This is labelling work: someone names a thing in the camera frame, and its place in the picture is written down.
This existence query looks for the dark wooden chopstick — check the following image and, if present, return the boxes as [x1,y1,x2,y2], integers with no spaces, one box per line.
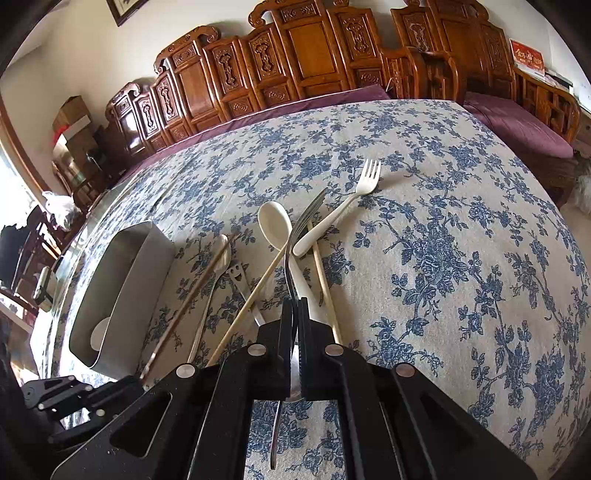
[139,234,235,383]

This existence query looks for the grey metal utensil tray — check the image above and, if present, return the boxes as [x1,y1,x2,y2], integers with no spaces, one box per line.
[69,221,175,379]

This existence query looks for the steel smiley face spoon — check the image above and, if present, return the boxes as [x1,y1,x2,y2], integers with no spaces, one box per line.
[228,262,266,327]

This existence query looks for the light wooden chopstick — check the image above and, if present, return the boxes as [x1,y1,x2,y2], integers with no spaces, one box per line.
[207,243,287,367]
[311,241,342,344]

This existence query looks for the steel long handled spoon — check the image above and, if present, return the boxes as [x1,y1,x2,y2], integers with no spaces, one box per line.
[187,234,231,363]

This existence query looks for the white plastic spoon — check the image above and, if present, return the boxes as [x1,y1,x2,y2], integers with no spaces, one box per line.
[256,200,329,324]
[90,316,110,352]

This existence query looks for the steel fork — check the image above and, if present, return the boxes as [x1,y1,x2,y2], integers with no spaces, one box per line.
[259,189,327,470]

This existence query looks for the white plastic fork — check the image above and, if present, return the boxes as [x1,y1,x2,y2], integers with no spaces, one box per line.
[293,159,382,257]

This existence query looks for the wooden chair at left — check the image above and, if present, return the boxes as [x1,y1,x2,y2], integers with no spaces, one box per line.
[1,206,63,316]

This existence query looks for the blue floral tablecloth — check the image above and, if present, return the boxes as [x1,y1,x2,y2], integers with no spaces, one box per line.
[31,100,590,479]

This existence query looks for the stacked cardboard boxes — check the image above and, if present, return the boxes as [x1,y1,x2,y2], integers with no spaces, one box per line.
[52,96,107,195]

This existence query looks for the purple armchair cushion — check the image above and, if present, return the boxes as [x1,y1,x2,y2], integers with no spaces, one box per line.
[464,92,573,159]

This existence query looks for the purple sofa cushion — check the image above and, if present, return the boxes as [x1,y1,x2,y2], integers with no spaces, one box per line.
[120,85,391,183]

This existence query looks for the carved wooden armchair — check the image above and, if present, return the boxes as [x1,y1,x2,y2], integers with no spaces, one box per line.
[391,1,581,143]

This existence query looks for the carved wooden long sofa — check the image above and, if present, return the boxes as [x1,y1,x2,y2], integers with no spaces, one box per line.
[105,0,428,163]

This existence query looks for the red box on table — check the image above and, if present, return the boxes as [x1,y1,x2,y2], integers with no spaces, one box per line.
[509,39,546,78]

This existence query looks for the framed peony peacock painting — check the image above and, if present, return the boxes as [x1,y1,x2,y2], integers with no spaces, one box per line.
[106,0,148,27]

